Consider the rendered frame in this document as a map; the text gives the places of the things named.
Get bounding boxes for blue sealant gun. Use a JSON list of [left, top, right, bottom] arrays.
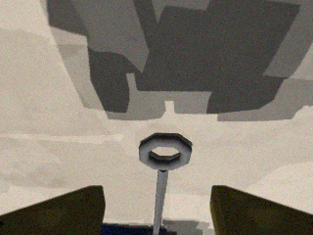
[[101, 135, 192, 235]]

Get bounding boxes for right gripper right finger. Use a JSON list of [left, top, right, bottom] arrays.
[[209, 185, 313, 235]]

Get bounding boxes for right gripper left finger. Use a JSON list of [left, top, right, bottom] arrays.
[[0, 185, 106, 235]]

